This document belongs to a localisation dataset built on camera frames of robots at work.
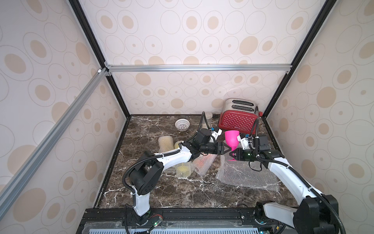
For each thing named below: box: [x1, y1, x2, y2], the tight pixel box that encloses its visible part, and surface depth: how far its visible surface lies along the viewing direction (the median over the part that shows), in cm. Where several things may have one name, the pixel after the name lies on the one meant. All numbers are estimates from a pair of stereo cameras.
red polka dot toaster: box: [218, 97, 263, 135], surface depth 104 cm
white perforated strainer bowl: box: [174, 117, 191, 132], surface depth 113 cm
